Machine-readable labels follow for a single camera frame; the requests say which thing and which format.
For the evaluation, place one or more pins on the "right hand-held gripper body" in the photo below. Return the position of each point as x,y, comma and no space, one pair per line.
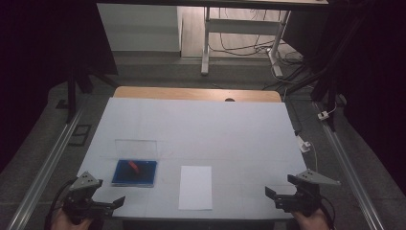
306,191

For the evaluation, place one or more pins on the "white paper sheet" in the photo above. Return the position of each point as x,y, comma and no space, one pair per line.
195,188

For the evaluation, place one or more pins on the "white panel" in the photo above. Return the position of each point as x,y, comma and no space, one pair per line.
137,28

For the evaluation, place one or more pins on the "person's left hand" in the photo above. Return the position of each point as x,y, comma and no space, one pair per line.
68,223

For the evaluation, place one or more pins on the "black stand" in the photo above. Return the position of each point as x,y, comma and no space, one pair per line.
332,96
71,96

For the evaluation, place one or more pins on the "person's right hand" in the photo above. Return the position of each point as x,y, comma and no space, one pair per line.
311,222

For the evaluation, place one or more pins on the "white-framed desk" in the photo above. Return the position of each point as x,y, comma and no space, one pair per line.
239,27

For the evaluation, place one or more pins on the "small white plug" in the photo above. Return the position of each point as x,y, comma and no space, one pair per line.
323,115

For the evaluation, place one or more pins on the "aluminium rail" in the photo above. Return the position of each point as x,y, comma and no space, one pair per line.
44,172
348,172

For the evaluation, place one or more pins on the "red stamp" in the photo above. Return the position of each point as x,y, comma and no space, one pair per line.
134,166

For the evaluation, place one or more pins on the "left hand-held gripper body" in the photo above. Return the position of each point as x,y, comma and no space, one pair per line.
83,188

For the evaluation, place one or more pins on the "white table cover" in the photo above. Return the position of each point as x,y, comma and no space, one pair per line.
207,134

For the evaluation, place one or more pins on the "blue ink pad case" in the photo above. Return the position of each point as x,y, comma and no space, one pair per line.
134,175

